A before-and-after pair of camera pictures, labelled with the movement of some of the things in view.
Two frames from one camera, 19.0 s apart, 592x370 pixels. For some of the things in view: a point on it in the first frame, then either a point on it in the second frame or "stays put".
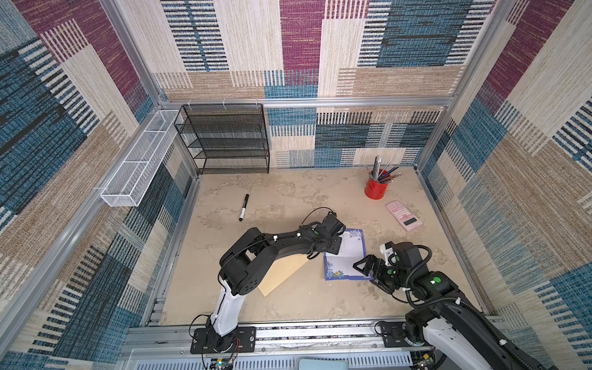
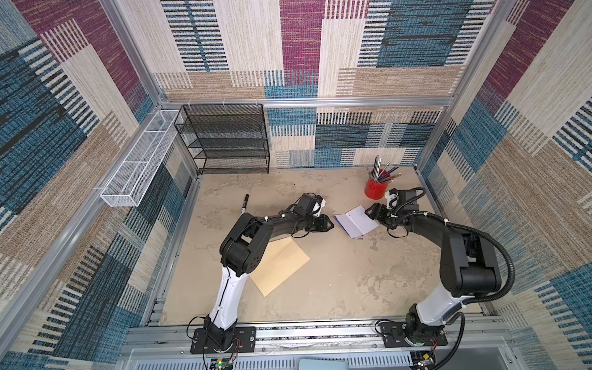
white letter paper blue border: [340, 267] → [357, 222]
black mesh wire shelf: [225, 137] stays put
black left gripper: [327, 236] → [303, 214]
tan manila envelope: [280, 270] stays put
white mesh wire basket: [136, 172] stays put
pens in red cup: [379, 173] stays put
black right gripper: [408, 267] → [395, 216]
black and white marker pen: [243, 207] stays put
